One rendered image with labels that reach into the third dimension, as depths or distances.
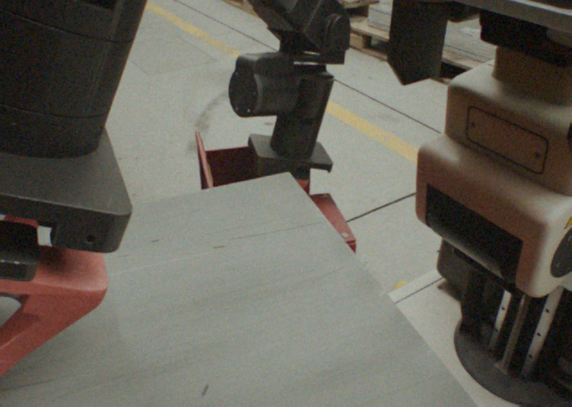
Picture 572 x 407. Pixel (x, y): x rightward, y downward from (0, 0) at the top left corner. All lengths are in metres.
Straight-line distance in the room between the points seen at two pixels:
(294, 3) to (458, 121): 0.30
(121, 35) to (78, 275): 0.07
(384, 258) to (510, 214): 1.15
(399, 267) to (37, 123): 1.71
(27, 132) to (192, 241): 0.13
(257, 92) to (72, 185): 0.46
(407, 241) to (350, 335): 1.72
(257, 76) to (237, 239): 0.36
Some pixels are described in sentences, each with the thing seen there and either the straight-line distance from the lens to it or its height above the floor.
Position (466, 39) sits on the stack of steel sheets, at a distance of 3.24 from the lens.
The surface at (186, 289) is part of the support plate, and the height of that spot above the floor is 1.00.
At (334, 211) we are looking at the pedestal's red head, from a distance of 0.68.
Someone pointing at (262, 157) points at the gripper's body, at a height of 0.84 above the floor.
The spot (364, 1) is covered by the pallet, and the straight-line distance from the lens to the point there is 4.36.
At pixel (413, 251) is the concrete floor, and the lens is 1.91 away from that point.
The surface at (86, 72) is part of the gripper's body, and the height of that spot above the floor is 1.11.
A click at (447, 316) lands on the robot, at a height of 0.28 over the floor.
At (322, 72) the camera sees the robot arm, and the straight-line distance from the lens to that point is 0.68.
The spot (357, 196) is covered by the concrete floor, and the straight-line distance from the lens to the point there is 2.15.
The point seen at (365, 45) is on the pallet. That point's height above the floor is 0.04.
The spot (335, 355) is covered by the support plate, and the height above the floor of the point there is 1.00.
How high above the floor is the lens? 1.17
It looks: 34 degrees down
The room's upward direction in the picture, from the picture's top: straight up
